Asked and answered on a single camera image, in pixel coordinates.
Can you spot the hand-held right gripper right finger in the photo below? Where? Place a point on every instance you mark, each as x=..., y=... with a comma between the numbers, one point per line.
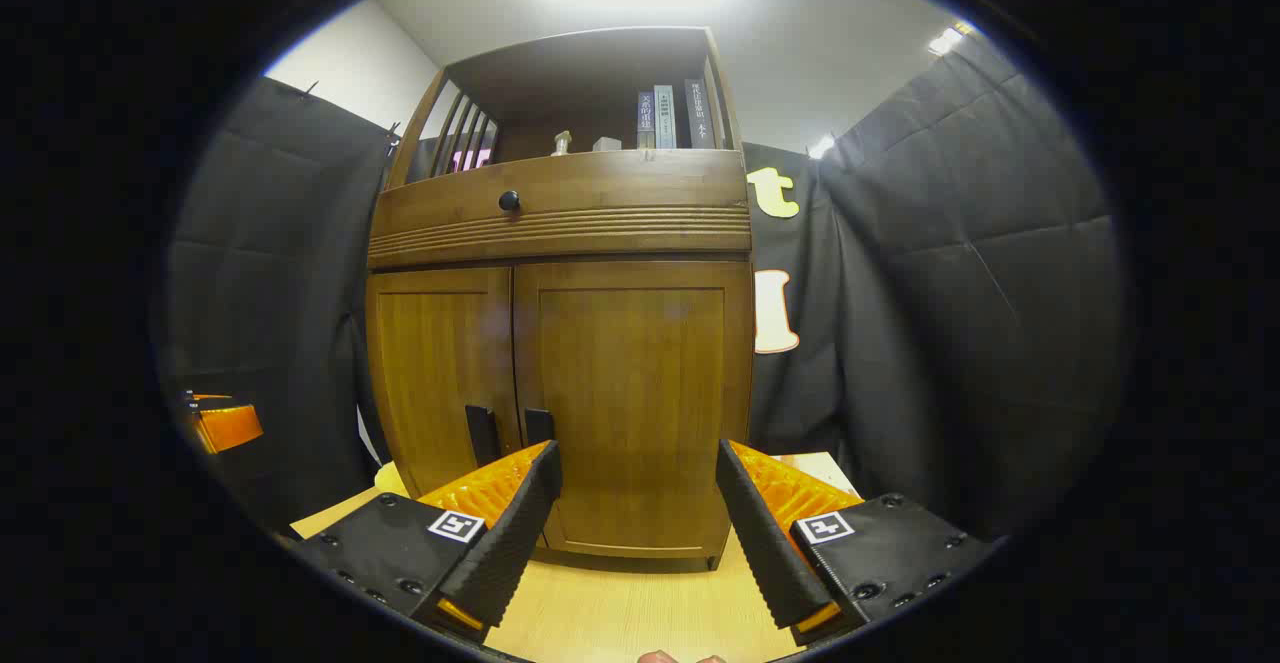
x=760, y=533

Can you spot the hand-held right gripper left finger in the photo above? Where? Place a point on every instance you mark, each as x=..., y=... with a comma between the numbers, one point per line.
x=520, y=523

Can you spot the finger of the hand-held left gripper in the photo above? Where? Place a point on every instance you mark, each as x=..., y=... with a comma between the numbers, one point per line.
x=228, y=425

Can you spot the wooden cabinet door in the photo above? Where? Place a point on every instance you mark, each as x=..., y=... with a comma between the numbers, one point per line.
x=630, y=373
x=435, y=373

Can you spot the wooden double-door shoe cabinet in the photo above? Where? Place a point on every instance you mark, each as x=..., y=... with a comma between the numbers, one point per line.
x=560, y=233

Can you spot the wooden cabinet drawer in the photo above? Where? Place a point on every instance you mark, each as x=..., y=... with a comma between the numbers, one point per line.
x=620, y=213

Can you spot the white paper booklet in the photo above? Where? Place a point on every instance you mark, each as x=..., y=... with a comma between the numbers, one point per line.
x=825, y=471

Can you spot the black backdrop cloth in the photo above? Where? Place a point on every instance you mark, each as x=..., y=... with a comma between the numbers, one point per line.
x=950, y=293

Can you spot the black round drawer knob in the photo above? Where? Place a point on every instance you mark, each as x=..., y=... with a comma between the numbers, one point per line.
x=509, y=200

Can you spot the small pale figurine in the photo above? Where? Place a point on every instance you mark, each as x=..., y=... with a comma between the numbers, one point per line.
x=562, y=143

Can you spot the small white block ornament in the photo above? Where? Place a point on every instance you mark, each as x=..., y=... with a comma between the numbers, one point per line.
x=606, y=144

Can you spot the small ceiling light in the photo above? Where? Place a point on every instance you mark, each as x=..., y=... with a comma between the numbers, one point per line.
x=821, y=147
x=945, y=40

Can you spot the dark grey book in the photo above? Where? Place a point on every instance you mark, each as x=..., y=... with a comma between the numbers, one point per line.
x=646, y=123

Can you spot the dark tall book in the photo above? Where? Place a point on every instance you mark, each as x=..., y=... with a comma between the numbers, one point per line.
x=698, y=115

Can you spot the light grey book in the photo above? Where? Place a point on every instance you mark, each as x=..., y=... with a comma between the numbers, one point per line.
x=665, y=118

